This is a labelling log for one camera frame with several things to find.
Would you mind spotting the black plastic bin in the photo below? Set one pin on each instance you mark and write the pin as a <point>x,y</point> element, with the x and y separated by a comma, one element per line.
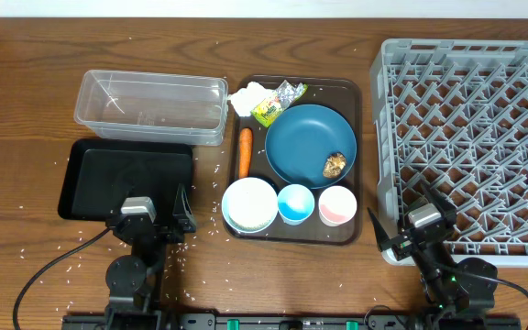
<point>102,173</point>

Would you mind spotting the clear plastic bin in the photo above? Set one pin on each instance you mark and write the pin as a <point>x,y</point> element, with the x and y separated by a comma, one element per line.
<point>153,107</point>

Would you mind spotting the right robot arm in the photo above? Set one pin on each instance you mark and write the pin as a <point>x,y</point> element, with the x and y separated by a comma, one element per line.
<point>460,292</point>

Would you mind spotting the dark blue plate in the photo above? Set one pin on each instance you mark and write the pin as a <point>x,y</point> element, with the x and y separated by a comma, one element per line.
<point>301,140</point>

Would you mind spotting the yellow green snack wrapper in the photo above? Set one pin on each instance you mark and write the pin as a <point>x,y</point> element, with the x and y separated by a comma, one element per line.
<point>268,110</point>

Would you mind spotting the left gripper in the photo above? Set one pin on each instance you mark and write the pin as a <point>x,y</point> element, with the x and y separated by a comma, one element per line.
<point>149,229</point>

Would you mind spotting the brown food scrap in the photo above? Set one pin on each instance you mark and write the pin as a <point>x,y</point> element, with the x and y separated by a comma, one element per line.
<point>334,165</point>

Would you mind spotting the white cup pink inside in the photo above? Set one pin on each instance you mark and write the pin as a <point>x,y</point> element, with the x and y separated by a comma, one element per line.
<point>337,206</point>

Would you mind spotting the orange carrot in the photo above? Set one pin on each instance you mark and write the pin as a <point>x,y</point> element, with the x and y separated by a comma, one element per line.
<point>245,152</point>

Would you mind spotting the grey dishwasher rack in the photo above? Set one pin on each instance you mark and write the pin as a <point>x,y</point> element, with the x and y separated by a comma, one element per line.
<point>452,114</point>

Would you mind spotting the light blue bowl with rice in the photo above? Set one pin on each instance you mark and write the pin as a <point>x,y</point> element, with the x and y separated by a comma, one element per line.
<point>249,205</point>

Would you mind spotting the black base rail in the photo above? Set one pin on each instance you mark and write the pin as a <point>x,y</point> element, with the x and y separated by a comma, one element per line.
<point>208,321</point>

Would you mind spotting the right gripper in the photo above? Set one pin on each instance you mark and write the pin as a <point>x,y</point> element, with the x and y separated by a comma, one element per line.
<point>416,237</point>

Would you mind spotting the white napkin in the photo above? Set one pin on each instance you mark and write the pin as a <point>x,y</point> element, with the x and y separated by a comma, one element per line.
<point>247,98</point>

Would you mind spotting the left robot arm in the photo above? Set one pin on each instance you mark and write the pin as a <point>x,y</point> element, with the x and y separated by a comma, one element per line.
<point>134,280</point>

